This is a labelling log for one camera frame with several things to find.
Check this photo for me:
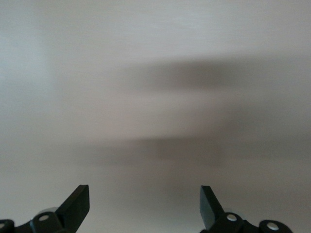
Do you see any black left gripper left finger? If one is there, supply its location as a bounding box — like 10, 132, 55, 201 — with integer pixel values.
0, 184, 90, 233

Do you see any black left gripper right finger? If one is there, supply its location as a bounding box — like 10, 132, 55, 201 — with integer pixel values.
199, 185, 292, 233

